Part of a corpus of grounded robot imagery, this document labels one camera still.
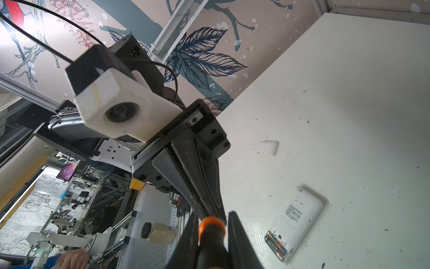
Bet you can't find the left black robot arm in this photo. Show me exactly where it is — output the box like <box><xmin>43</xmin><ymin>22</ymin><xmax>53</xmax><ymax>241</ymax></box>
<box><xmin>36</xmin><ymin>35</ymin><xmax>231</xmax><ymax>221</ymax></box>

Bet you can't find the white wire mesh shelf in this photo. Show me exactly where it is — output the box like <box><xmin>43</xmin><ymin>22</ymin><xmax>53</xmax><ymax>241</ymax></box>
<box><xmin>148</xmin><ymin>0</ymin><xmax>208</xmax><ymax>63</ymax></box>

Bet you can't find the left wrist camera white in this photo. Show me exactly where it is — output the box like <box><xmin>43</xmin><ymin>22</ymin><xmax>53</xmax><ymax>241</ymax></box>
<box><xmin>66</xmin><ymin>45</ymin><xmax>182</xmax><ymax>142</ymax></box>

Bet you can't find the white battery cover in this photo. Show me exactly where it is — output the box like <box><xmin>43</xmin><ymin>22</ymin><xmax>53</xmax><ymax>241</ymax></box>
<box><xmin>261</xmin><ymin>140</ymin><xmax>279</xmax><ymax>156</ymax></box>

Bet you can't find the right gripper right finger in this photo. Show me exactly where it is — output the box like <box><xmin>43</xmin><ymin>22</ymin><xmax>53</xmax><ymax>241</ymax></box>
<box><xmin>227</xmin><ymin>211</ymin><xmax>263</xmax><ymax>269</ymax></box>

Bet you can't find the orange black screwdriver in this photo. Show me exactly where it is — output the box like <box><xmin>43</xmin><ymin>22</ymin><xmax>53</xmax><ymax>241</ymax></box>
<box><xmin>196</xmin><ymin>216</ymin><xmax>230</xmax><ymax>269</ymax></box>

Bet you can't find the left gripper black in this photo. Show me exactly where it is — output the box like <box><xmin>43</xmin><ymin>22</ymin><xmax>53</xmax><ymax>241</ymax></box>
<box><xmin>131</xmin><ymin>99</ymin><xmax>230</xmax><ymax>224</ymax></box>

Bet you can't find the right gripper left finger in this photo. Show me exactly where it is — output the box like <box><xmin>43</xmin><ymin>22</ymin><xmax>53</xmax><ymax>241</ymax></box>
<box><xmin>165</xmin><ymin>212</ymin><xmax>199</xmax><ymax>269</ymax></box>

